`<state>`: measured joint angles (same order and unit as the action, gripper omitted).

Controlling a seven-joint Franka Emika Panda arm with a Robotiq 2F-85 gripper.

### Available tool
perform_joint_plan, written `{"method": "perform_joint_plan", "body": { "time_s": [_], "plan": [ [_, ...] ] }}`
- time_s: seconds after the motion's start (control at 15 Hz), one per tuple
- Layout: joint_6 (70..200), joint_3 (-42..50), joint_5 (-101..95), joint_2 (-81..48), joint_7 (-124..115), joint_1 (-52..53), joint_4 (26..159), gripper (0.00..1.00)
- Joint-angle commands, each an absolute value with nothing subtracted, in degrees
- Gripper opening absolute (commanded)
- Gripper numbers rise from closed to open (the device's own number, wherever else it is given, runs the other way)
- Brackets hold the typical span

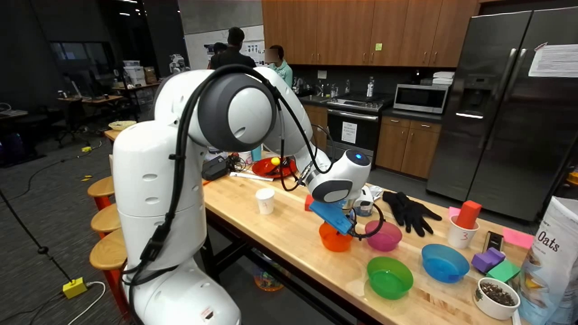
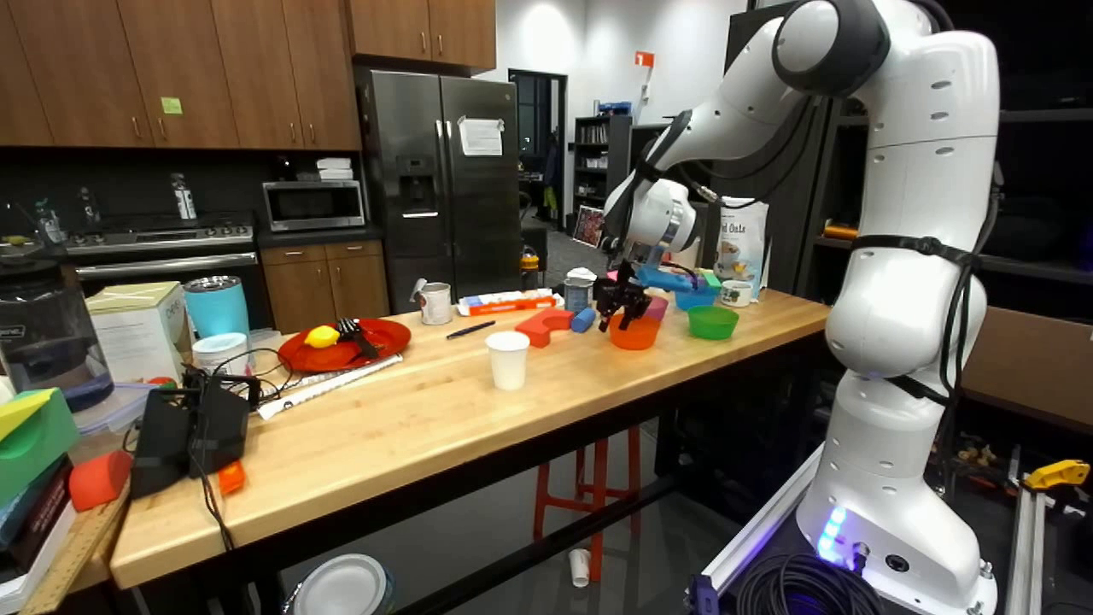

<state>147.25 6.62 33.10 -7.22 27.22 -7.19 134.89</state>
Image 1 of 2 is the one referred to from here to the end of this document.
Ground orange plastic bowl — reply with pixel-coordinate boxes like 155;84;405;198
318;221;354;253

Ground pink plastic bowl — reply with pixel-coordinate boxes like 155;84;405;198
365;220;403;252

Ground pair of black gloves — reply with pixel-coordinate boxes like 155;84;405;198
382;190;443;238

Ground green plastic bowl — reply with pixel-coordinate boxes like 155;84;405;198
366;256;415;301

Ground white paper cup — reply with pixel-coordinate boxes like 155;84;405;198
447;215;480;250
255;187;276;215

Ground oven door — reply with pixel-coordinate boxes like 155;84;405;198
326;109;380;163

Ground wooden base cabinets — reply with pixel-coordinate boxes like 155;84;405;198
374;115;443;180

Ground basket of toys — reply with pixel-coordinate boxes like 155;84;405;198
253;264;285;292

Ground red plate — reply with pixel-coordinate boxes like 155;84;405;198
251;156;298;180

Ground blue plastic bowl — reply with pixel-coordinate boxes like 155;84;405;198
421;243;471;284

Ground stove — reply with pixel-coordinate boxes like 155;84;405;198
326;93;394;164

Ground tall red block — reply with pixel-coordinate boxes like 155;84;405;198
455;200;483;230

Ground purple block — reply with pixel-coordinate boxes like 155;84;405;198
471;247;507;274

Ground microwave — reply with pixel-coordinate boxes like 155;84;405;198
392;84;450;115

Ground black power brick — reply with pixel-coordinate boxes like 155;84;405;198
201;155;231;181

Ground green block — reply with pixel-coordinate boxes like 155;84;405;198
485;259;522;284

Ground white bowl of dark beans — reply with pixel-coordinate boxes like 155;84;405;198
473;277;521;321

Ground pink sticky pad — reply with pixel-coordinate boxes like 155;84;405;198
502;227;535;250

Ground person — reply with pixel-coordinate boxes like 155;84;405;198
265;45;294;88
207;42;228;70
210;27;257;71

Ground refrigerator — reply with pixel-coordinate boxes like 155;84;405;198
426;6;578;223

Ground whiteboard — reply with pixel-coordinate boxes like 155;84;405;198
184;24;266;71

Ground white bag of oats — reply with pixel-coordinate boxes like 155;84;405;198
514;196;578;325

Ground wooden stool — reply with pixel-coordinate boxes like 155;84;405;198
89;229;131;319
87;176;116;211
90;204;122;238

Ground white paper sheet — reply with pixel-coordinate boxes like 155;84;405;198
528;43;578;79

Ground yellow floor box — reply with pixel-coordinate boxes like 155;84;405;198
62;277;88;300

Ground wooden wall cabinets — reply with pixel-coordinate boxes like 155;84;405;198
261;0;480;69

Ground white cable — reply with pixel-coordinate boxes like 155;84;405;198
67;280;107;325

